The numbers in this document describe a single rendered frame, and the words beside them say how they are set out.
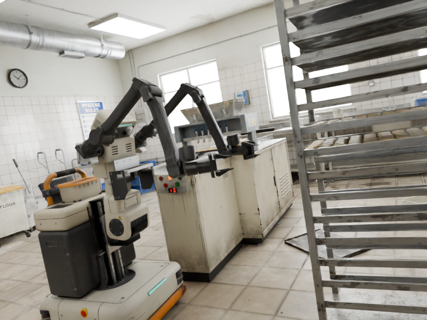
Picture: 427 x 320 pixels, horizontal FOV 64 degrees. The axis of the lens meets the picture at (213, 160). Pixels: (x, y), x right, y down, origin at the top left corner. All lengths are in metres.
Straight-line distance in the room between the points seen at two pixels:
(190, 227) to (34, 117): 4.49
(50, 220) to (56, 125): 4.68
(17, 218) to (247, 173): 3.50
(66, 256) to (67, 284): 0.17
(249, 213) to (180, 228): 0.75
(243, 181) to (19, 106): 4.36
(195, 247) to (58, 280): 0.92
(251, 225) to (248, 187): 0.34
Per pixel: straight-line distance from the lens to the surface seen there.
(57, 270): 2.22
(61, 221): 2.07
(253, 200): 3.01
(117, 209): 1.99
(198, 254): 2.57
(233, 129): 3.05
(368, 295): 2.03
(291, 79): 1.36
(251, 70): 6.38
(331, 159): 1.80
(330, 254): 1.95
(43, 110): 6.62
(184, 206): 2.49
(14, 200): 5.40
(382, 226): 1.88
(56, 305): 2.30
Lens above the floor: 1.13
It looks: 6 degrees down
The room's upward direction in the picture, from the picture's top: 9 degrees counter-clockwise
